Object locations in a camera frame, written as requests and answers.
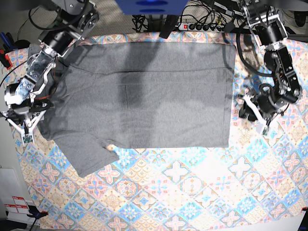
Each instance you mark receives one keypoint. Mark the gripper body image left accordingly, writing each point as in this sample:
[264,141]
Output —
[25,117]

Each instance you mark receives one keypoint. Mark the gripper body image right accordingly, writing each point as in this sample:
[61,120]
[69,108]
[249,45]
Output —
[265,106]

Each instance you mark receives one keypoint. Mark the grey T-shirt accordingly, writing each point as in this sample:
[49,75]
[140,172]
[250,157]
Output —
[140,95]

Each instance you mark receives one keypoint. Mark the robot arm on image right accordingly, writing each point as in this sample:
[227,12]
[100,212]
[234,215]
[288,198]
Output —
[269,33]

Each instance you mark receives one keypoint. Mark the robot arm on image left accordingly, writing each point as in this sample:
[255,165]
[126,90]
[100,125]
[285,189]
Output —
[74,20]

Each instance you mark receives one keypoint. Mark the orange clamp upper left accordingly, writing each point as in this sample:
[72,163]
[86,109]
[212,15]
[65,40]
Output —
[5,60]

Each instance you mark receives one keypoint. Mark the patterned tablecloth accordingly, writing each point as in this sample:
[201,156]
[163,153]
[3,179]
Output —
[256,179]

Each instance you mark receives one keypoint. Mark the white labelled box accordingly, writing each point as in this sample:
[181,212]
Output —
[12,196]

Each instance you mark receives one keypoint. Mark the blue clamp lower left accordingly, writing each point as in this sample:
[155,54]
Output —
[33,212]

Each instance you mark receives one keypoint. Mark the white power strip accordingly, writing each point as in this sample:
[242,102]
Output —
[199,27]

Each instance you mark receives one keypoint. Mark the black centre post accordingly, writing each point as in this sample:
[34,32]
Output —
[169,25]

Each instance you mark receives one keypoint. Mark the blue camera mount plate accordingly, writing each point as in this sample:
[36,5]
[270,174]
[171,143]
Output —
[136,7]

